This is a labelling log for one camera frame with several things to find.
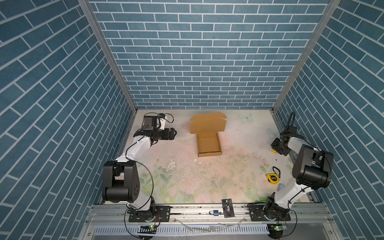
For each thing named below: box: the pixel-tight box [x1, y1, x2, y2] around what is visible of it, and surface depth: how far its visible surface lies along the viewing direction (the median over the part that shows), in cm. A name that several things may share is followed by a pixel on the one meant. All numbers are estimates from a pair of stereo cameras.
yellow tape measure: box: [266, 173, 280, 185], surface depth 86 cm
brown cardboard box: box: [189, 112, 227, 158], surface depth 97 cm
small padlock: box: [209, 210, 219, 216], surface depth 76 cm
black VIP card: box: [221, 198, 235, 218], surface depth 78 cm
